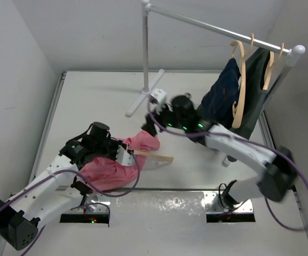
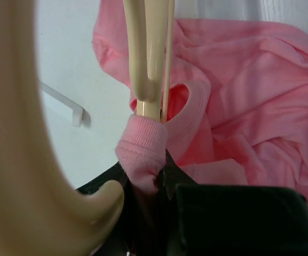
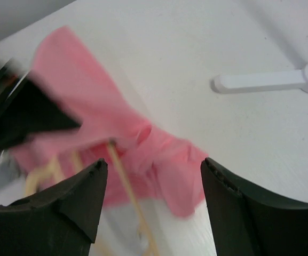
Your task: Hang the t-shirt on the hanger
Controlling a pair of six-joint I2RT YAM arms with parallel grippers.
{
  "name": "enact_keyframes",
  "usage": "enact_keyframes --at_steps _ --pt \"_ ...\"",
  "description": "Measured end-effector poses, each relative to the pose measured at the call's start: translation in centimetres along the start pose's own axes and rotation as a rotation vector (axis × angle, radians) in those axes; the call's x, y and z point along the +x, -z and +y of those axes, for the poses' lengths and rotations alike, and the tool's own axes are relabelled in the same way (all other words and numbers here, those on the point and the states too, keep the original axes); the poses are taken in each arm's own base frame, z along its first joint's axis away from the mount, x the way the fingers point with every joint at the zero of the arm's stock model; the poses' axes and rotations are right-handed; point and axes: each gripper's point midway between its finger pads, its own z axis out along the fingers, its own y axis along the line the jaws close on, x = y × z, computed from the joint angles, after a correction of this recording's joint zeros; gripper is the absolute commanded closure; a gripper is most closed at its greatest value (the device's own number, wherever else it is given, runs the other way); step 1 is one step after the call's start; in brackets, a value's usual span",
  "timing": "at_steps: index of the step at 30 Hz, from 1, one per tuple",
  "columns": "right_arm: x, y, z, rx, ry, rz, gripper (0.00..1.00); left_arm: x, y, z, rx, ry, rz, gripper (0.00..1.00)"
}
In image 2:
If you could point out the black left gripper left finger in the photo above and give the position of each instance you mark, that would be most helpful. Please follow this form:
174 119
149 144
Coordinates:
121 241

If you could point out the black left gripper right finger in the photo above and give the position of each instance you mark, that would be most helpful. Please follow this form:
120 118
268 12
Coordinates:
228 219

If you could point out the beige plastic hanger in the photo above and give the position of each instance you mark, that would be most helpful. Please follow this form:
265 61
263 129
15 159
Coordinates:
40 213

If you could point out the pink t shirt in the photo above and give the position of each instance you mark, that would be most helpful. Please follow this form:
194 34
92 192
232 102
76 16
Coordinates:
238 109

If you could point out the white metal clothes rack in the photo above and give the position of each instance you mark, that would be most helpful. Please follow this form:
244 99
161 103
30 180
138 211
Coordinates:
72 112

